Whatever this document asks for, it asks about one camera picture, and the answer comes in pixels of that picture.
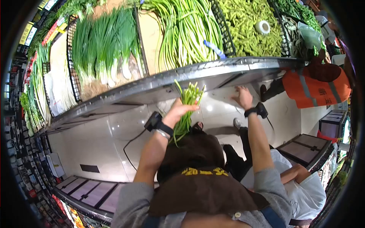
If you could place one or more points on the person's right fingers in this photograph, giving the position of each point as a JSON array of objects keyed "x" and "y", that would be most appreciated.
[{"x": 241, "y": 89}]

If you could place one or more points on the person's body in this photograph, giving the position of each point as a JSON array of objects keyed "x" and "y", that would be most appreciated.
[{"x": 199, "y": 188}]

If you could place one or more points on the white box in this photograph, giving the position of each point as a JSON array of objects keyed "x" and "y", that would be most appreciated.
[{"x": 56, "y": 164}]

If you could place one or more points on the small chest freezer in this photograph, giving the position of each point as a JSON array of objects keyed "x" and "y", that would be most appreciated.
[{"x": 333, "y": 124}]

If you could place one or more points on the full dark shop shelf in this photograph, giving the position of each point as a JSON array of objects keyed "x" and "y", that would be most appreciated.
[{"x": 22, "y": 171}]

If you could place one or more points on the long chest freezer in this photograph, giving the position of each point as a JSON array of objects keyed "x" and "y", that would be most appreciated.
[{"x": 91, "y": 192}]

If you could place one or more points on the person's right hand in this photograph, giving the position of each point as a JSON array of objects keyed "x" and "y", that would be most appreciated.
[{"x": 245, "y": 99}]

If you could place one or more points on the person's left thumb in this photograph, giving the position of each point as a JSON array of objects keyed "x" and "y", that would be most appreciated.
[{"x": 190, "y": 108}]

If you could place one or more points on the full vegetable shop shelf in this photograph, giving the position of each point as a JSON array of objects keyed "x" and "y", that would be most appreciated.
[{"x": 185, "y": 31}]

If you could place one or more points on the person's left hand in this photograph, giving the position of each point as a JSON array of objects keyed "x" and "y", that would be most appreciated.
[{"x": 175, "y": 112}]

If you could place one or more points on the chest freezer with glass lids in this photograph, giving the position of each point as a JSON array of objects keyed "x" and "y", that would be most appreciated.
[{"x": 305, "y": 149}]

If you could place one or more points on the person's right thumb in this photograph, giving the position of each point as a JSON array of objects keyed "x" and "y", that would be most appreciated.
[{"x": 234, "y": 97}]

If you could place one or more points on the bundle of green garlic scapes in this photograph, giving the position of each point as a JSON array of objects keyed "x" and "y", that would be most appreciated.
[{"x": 188, "y": 98}]

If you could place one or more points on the black wrist band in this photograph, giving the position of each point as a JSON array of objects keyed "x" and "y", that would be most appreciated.
[
  {"x": 260, "y": 109},
  {"x": 154, "y": 121}
]

